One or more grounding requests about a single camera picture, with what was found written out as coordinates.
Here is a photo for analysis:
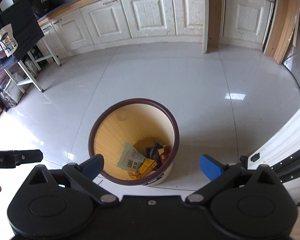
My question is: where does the yellow snack box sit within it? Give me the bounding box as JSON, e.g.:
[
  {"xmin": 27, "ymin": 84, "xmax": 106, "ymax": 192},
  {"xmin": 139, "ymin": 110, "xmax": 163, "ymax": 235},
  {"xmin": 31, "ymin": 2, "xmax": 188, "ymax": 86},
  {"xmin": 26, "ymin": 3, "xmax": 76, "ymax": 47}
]
[{"xmin": 128, "ymin": 158, "xmax": 157, "ymax": 179}]

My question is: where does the wooden post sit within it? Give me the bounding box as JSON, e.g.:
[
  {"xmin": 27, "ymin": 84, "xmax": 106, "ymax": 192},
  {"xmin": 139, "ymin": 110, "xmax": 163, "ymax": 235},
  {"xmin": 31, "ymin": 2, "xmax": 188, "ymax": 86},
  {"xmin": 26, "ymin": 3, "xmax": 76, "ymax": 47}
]
[{"xmin": 202, "ymin": 0, "xmax": 222, "ymax": 54}]

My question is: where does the red cardboard box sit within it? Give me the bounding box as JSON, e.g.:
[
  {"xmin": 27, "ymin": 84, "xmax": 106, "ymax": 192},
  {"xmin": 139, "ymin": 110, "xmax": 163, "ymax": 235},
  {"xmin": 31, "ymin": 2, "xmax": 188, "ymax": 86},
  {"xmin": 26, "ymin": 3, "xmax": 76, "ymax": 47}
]
[{"xmin": 146, "ymin": 143, "xmax": 171, "ymax": 169}]

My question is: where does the cream trash bin brown rim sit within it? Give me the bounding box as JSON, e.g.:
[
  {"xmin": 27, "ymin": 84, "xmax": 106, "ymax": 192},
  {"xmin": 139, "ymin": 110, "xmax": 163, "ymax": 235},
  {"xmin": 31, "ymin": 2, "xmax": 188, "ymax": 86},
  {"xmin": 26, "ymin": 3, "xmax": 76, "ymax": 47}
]
[{"xmin": 88, "ymin": 98, "xmax": 180, "ymax": 186}]

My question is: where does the white metal shelf rack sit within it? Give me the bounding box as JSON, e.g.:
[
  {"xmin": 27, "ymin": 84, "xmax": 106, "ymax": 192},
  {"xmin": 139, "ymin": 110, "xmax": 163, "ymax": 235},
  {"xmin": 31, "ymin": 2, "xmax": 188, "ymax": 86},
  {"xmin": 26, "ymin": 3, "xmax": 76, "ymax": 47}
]
[{"xmin": 0, "ymin": 32, "xmax": 65, "ymax": 107}]

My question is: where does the cream cabinet row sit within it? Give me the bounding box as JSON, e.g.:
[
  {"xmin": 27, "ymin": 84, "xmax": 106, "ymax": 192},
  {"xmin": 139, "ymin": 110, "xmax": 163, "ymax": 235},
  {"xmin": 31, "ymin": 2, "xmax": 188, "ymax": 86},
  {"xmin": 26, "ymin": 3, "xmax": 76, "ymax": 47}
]
[{"xmin": 39, "ymin": 0, "xmax": 275, "ymax": 57}]

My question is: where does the black hanging apron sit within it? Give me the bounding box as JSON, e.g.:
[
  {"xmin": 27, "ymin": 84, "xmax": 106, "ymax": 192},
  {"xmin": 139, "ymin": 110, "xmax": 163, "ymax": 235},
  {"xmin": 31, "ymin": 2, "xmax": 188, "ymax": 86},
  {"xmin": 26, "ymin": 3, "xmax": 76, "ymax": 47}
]
[{"xmin": 0, "ymin": 0, "xmax": 44, "ymax": 63}]

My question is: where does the light blue plastic bag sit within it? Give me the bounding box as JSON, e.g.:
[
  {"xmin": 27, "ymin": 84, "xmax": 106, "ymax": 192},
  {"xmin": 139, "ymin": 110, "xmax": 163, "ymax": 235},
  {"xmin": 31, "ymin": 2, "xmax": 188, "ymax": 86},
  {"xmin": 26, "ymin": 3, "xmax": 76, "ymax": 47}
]
[{"xmin": 117, "ymin": 143, "xmax": 146, "ymax": 172}]

